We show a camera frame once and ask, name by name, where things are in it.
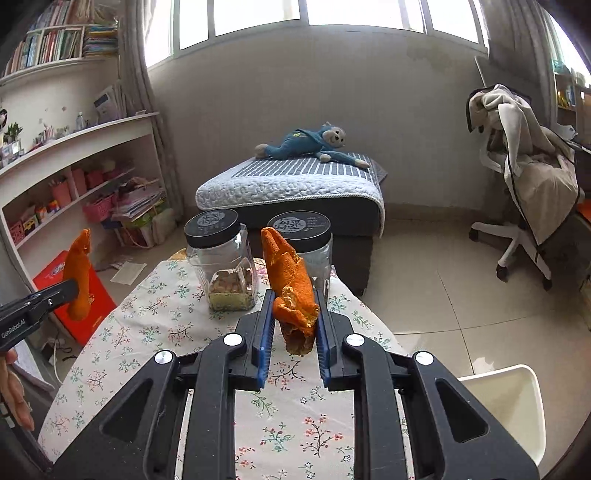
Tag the floral tablecloth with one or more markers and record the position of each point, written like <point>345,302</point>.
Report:
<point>292,428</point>

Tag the blue plush monkey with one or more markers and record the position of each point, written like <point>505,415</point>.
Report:
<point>325,144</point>

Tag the red cardboard box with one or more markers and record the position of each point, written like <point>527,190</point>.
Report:
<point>99,302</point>

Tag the grey left curtain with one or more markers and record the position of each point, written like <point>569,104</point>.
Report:
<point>136,85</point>

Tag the clear jar with yellow snacks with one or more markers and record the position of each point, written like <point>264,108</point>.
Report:
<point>218,249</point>

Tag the white office chair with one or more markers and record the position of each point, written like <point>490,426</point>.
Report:
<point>519,234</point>

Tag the clear jar with brown nuts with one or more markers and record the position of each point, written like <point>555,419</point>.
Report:
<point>310,234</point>

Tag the person's left hand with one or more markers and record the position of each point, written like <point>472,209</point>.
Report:
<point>12,391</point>

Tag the beige coat on chair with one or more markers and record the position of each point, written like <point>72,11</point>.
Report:
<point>538,166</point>

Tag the grey curtain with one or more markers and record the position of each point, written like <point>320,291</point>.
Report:
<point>519,42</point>
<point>136,85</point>

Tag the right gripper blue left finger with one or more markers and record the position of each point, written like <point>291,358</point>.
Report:
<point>262,339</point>

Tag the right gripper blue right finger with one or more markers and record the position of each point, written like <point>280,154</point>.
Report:
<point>324,347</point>

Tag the white bookshelf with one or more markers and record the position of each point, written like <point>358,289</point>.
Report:
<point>67,138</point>

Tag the grey right curtain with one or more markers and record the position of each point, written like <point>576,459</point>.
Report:
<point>519,42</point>

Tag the dark ottoman with quilted cover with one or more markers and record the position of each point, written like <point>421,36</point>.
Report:
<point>350,197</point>

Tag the orange peel piece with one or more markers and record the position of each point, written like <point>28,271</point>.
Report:
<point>77,267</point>
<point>294,306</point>

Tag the white plastic stool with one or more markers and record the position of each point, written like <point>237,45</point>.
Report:
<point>514,397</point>

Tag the pink plastic basket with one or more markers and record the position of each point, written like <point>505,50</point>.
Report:
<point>99,209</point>

